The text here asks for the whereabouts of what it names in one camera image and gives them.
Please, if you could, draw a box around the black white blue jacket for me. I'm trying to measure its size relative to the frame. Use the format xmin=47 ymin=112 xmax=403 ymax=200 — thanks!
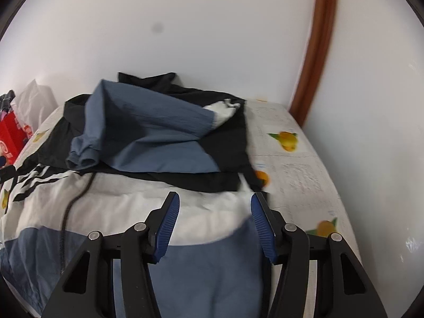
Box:
xmin=1 ymin=73 xmax=270 ymax=317

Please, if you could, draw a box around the fruit print mattress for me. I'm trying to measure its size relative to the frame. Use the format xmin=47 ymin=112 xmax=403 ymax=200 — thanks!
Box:
xmin=0 ymin=97 xmax=364 ymax=318

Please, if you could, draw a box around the white Miniso plastic bag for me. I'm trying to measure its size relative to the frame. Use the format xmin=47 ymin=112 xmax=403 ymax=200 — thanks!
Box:
xmin=11 ymin=80 xmax=58 ymax=139

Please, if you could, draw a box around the brown wooden door frame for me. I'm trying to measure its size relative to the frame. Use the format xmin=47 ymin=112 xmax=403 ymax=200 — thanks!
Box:
xmin=289 ymin=0 xmax=338 ymax=126

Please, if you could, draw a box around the red paper gift bag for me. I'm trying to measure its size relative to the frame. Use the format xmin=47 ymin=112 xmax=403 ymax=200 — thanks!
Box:
xmin=0 ymin=111 xmax=28 ymax=165

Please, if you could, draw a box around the plaid cloth in bag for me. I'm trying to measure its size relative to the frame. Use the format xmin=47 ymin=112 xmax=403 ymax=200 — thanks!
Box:
xmin=0 ymin=90 xmax=15 ymax=114

